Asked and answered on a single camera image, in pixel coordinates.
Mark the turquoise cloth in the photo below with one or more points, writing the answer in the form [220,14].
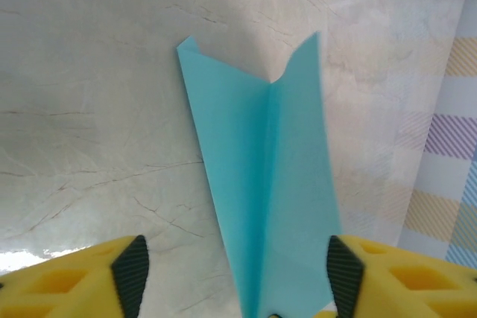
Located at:
[261,184]

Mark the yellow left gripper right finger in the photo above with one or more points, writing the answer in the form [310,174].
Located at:
[410,288]

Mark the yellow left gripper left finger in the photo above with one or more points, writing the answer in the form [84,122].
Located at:
[74,288]

